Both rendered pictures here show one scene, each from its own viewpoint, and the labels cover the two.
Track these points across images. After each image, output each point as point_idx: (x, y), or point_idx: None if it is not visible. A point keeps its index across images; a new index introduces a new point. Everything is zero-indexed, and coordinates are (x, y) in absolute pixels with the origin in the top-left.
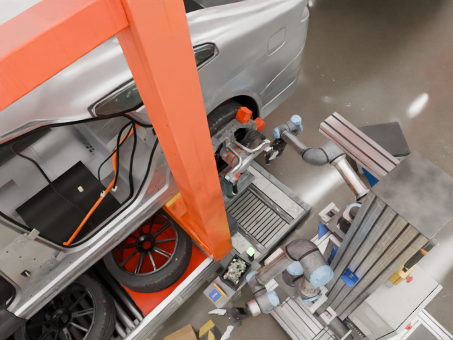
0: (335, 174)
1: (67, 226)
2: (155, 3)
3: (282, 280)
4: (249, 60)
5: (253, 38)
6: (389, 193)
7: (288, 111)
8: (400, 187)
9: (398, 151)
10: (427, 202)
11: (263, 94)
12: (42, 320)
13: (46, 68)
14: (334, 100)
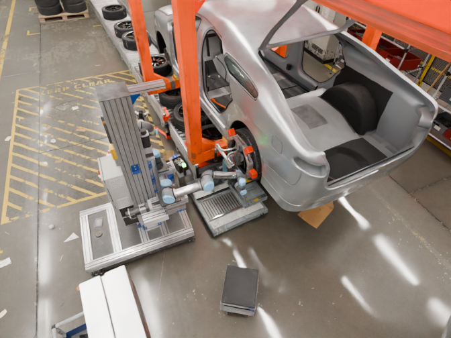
0: (235, 263)
1: (223, 103)
2: None
3: None
4: (262, 128)
5: (268, 120)
6: (119, 84)
7: (302, 253)
8: (118, 87)
9: (225, 291)
10: (107, 90)
11: (264, 166)
12: None
13: None
14: (307, 293)
